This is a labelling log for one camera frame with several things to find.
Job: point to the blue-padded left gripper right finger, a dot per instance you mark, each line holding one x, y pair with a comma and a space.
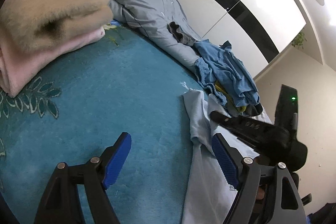
282, 203

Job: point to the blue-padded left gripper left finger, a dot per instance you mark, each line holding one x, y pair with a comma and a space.
60, 202

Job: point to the light blue t-shirt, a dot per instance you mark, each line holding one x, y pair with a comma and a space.
209, 196

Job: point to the blue crumpled garment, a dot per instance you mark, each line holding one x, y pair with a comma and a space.
218, 63

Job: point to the green potted plant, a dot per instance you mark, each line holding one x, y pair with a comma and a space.
299, 41

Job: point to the dark grey garment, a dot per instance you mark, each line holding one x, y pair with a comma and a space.
181, 36

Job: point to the pink folded blanket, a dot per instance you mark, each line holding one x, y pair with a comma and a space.
17, 69

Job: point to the white wardrobe with black stripe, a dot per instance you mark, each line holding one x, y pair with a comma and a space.
257, 29

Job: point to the beige fluffy blanket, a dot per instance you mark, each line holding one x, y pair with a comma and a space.
35, 25

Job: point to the black tracker camera box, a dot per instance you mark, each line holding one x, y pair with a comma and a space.
286, 114

